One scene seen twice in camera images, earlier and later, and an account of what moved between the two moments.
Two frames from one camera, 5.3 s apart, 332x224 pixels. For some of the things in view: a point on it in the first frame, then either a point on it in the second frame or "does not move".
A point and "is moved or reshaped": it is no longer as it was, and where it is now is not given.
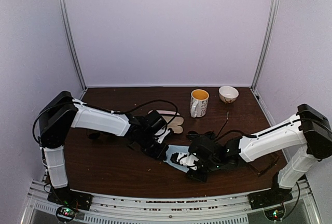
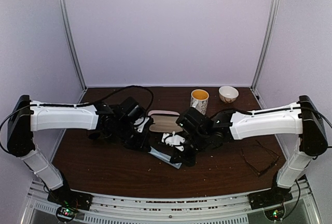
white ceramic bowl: (228, 94) does not move
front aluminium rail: (301, 208) does not move
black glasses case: (175, 124) does not move
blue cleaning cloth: (173, 149) is moved or reshaped
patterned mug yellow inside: (198, 102) does not move
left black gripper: (157, 154) to (139, 145)
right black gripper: (202, 178) to (181, 158)
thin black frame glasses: (94, 136) does not move
